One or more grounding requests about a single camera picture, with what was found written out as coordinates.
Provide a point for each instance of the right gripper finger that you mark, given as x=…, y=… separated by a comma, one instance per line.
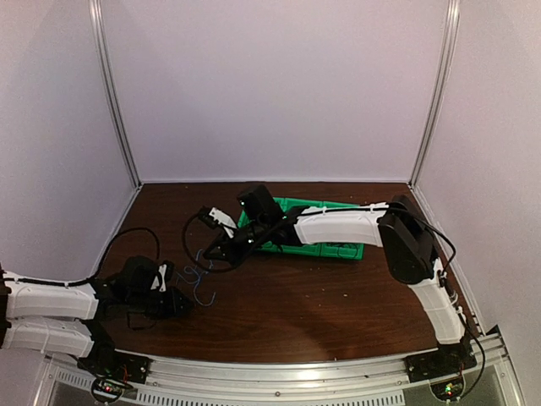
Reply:
x=216, y=256
x=217, y=244

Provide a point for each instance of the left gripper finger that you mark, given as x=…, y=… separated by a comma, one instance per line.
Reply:
x=179, y=298
x=183, y=309

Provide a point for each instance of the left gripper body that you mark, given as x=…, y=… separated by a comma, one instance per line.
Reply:
x=163, y=309

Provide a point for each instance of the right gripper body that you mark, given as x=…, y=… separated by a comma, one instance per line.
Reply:
x=238, y=252

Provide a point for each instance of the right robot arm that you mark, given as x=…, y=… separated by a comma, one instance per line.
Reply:
x=407, y=240

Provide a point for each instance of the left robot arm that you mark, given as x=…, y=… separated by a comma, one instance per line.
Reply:
x=67, y=317

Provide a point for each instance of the left green bin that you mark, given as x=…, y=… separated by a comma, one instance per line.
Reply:
x=268, y=246

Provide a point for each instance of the green bin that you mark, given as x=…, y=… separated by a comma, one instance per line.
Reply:
x=346, y=251
x=306, y=249
x=268, y=246

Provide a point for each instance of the middle green bin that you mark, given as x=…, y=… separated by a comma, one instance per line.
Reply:
x=306, y=249

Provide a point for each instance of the right green bin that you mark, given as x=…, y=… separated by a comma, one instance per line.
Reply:
x=346, y=251

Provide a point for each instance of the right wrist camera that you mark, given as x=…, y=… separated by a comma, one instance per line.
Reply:
x=215, y=218

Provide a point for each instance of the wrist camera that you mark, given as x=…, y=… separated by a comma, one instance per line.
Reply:
x=163, y=276
x=215, y=218

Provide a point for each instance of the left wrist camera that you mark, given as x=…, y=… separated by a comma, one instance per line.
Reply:
x=163, y=276

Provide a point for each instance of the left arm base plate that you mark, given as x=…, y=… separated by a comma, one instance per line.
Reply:
x=115, y=374

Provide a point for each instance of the front aluminium rail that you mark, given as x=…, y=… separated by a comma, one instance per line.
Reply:
x=376, y=381

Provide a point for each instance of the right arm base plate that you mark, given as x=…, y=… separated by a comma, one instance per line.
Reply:
x=444, y=372

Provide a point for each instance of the left aluminium post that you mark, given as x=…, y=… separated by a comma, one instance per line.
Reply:
x=99, y=32

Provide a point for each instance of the aluminium post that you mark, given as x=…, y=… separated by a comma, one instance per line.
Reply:
x=447, y=50
x=99, y=32

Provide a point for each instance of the right aluminium post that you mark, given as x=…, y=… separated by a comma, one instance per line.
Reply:
x=447, y=50

